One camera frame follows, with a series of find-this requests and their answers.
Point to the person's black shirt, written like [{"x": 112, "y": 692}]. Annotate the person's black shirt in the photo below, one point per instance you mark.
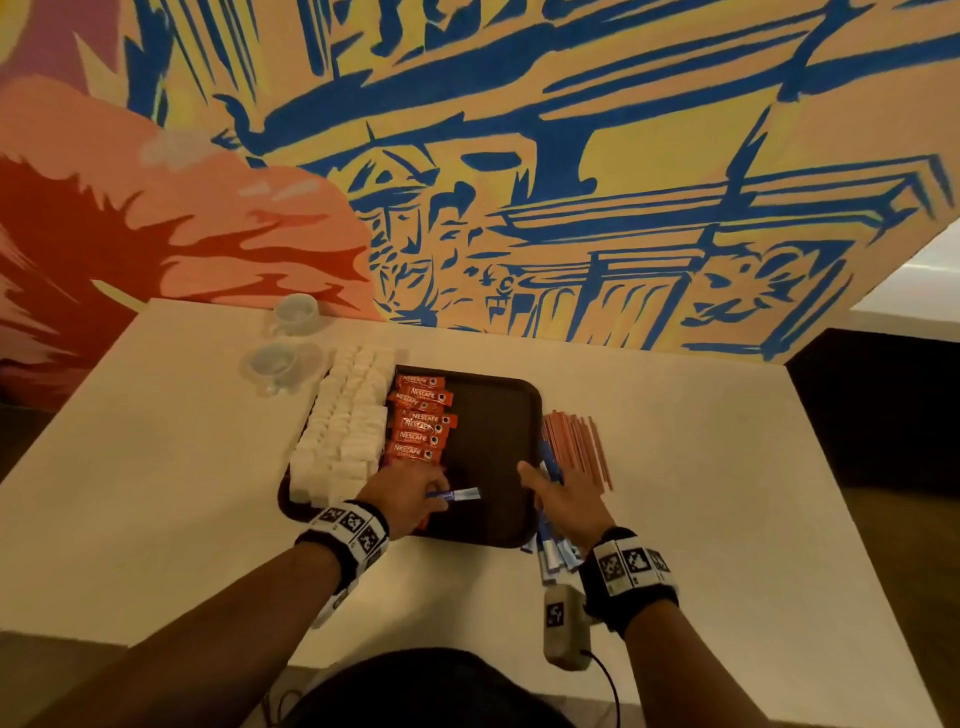
[{"x": 428, "y": 693}]

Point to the person's right hand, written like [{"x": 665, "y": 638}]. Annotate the person's right hand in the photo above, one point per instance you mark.
[{"x": 573, "y": 510}]

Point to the person's left hand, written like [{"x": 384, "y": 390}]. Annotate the person's left hand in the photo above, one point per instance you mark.
[{"x": 402, "y": 498}]

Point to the row of red Nescafe sachets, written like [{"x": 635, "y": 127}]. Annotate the row of red Nescafe sachets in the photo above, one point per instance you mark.
[{"x": 420, "y": 417}]

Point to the person's right forearm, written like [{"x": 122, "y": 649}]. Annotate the person's right forearm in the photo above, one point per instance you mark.
[{"x": 698, "y": 675}]

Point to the person's left forearm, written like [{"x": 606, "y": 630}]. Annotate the person's left forearm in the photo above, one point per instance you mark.
[{"x": 195, "y": 638}]

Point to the black marker wristband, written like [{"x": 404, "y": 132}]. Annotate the black marker wristband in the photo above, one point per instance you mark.
[
  {"x": 630, "y": 578},
  {"x": 345, "y": 540}
]

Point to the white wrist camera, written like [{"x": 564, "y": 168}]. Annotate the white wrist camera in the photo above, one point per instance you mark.
[{"x": 567, "y": 623}]

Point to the row of tea bags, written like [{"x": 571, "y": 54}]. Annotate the row of tea bags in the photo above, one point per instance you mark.
[{"x": 342, "y": 428}]

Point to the pile of blue sachets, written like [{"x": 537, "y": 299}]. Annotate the pile of blue sachets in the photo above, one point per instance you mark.
[{"x": 558, "y": 552}]

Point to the small white cup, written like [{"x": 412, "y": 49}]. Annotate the small white cup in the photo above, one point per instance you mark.
[
  {"x": 272, "y": 362},
  {"x": 297, "y": 312}
]

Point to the dark brown tray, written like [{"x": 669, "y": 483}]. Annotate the dark brown tray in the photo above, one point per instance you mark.
[{"x": 503, "y": 435}]

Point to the white counter ledge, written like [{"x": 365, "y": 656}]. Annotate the white counter ledge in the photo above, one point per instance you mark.
[{"x": 915, "y": 293}]

